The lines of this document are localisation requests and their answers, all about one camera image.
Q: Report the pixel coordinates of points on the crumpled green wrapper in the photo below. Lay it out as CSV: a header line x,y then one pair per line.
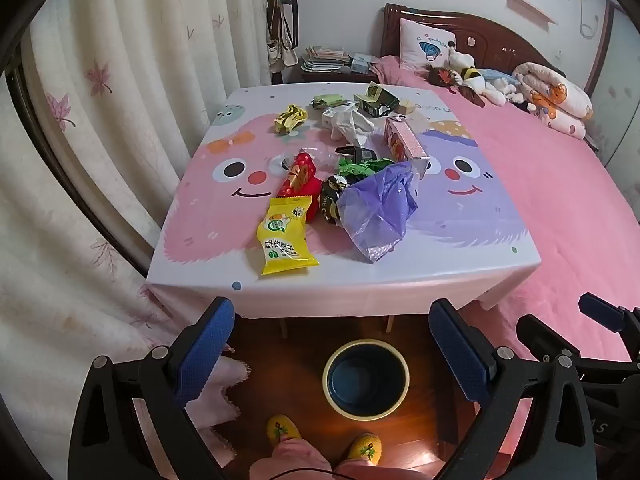
x,y
360,167

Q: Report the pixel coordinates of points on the folded cartoon blanket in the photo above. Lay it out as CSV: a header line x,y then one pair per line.
x,y
555,95

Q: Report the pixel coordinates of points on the yellow snack packet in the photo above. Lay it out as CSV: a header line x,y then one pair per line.
x,y
282,240

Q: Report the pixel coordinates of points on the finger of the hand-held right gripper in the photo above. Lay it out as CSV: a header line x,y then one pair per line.
x,y
600,307
537,332

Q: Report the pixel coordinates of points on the crumpled yellow wrapper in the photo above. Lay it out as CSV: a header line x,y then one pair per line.
x,y
289,119

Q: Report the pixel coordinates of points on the pink carton box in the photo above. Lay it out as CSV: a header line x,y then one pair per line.
x,y
407,147

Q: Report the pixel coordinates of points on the bee plush toy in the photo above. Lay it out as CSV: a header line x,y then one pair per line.
x,y
470,72

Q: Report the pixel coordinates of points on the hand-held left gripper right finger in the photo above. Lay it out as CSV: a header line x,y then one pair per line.
x,y
460,345

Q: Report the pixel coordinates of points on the white printed pillow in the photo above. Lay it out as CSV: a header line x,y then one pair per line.
x,y
425,45

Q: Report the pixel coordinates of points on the clear plastic wrap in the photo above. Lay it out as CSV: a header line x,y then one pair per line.
x,y
320,152

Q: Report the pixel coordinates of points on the dark green yellow box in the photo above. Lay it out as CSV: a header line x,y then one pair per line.
x,y
377,105

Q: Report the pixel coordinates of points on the dark gold wrapper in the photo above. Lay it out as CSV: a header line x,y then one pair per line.
x,y
330,200

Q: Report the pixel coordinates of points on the red snack packet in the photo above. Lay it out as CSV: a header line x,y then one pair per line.
x,y
300,180

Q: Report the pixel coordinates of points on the stack of books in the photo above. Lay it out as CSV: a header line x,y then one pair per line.
x,y
325,59

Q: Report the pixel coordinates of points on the small beige box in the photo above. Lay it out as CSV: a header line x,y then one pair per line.
x,y
406,106

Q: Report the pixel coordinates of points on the black small packet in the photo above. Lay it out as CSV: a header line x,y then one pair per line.
x,y
357,153

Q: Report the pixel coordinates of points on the wooden coat rack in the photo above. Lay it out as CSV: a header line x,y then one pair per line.
x,y
276,15

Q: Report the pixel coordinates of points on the yellow slipper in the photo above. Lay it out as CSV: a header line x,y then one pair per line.
x,y
284,431
365,447

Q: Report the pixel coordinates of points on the white tissue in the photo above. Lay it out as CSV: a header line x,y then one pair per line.
x,y
352,127

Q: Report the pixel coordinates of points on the white blue plush toy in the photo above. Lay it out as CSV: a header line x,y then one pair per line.
x,y
497,87

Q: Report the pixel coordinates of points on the cartoon printed tablecloth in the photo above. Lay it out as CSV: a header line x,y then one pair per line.
x,y
225,210

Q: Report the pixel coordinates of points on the pink bed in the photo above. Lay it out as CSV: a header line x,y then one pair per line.
x,y
540,185

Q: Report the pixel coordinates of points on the wooden nightstand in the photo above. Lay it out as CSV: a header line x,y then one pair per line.
x,y
320,77

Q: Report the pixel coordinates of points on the blue trash bin yellow rim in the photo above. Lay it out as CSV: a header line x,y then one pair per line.
x,y
365,380

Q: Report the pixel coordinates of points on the purple plastic bag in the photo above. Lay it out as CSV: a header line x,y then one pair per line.
x,y
375,210

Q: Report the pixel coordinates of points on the light blue box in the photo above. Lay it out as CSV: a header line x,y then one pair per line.
x,y
361,65

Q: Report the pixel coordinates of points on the white hanging bags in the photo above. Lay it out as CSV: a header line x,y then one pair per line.
x,y
282,55

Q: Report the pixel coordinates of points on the red wall shelf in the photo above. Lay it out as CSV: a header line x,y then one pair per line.
x,y
532,9

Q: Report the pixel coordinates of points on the light green wrapper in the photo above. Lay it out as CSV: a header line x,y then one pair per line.
x,y
327,100

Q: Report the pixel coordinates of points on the wooden headboard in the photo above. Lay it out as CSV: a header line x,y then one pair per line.
x,y
495,35

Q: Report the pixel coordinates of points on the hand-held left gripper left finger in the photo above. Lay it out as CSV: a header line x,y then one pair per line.
x,y
205,345

